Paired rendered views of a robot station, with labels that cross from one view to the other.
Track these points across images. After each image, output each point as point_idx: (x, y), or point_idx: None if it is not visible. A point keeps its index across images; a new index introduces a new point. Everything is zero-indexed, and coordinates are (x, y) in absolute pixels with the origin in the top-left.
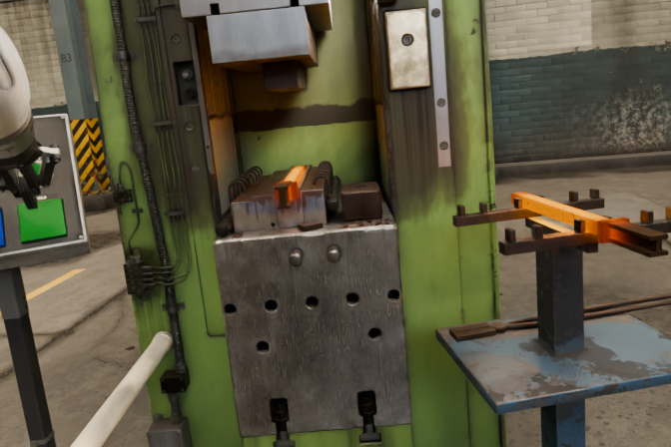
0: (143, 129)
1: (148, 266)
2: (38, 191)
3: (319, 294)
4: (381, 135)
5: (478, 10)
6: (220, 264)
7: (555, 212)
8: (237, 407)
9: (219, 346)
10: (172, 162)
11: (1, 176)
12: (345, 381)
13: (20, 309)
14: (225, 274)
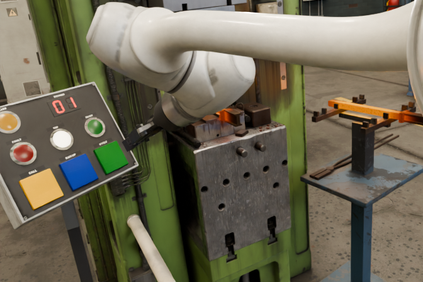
0: (116, 84)
1: (125, 175)
2: (149, 139)
3: (250, 170)
4: None
5: (298, 2)
6: (199, 164)
7: (365, 109)
8: (208, 245)
9: (167, 214)
10: (136, 104)
11: (152, 134)
12: (262, 214)
13: (78, 220)
14: (201, 169)
